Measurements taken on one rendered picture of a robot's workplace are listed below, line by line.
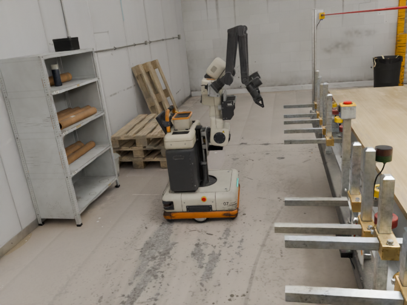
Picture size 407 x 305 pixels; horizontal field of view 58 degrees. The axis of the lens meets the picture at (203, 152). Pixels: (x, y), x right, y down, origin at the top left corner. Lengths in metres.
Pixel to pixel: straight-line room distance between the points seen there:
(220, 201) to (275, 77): 6.27
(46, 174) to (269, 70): 6.60
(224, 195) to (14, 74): 2.01
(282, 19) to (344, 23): 1.37
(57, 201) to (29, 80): 1.11
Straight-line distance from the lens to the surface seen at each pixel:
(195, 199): 3.20
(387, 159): 1.47
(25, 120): 3.51
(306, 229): 1.53
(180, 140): 3.06
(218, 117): 3.16
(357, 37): 9.21
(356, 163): 1.74
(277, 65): 9.10
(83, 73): 4.13
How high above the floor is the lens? 1.64
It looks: 19 degrees down
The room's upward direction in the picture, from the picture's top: 6 degrees counter-clockwise
